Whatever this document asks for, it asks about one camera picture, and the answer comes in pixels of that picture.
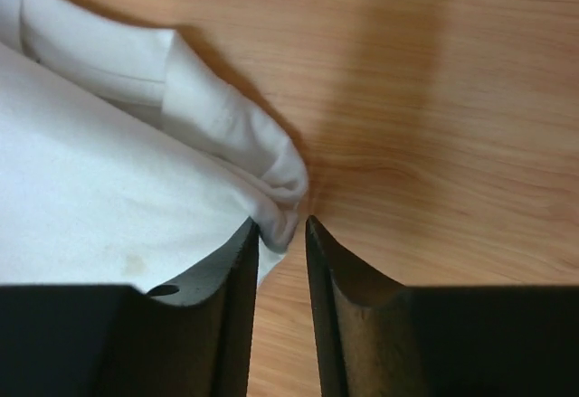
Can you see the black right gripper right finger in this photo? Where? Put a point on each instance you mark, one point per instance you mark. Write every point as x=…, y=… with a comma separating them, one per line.
x=378, y=337

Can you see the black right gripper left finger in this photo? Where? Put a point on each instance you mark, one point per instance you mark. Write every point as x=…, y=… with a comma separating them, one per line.
x=189, y=336

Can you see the white t shirt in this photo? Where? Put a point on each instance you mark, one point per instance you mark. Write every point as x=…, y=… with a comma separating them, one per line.
x=124, y=158

